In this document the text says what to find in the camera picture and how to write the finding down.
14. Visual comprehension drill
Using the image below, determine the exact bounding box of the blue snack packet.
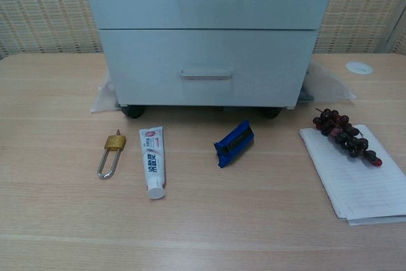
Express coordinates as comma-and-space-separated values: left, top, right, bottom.
213, 120, 255, 169

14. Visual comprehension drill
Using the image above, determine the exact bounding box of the white lined paper notebook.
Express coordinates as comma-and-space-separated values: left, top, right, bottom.
299, 124, 406, 227

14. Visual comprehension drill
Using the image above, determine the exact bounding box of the white drawer cabinet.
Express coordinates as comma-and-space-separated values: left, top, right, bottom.
79, 0, 339, 112

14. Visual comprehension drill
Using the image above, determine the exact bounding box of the silver bottom drawer handle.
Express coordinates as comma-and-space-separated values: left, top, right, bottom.
179, 67, 234, 81

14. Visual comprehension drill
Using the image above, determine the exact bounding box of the brass long-shackle padlock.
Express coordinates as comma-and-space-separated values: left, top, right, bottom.
96, 128, 128, 181

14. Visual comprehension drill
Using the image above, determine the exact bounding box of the dark purple grape bunch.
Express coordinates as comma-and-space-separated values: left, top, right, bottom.
312, 108, 383, 168

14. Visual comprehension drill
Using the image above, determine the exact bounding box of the clear plastic bag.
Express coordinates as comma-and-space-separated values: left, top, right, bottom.
298, 58, 357, 105
90, 72, 123, 115

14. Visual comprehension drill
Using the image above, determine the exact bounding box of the white toothpaste tube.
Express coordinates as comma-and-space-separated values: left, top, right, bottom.
138, 126, 167, 201

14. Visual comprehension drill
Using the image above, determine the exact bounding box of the grey partition post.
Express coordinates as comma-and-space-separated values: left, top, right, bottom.
384, 6, 406, 55

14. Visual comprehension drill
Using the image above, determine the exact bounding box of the woven bamboo screen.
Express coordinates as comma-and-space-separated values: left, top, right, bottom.
0, 0, 406, 60

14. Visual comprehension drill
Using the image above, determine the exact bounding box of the black caster wheel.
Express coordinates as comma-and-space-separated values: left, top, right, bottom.
120, 105, 147, 119
258, 105, 283, 119

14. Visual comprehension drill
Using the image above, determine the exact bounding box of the white desk cable grommet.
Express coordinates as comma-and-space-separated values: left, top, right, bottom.
345, 61, 373, 76

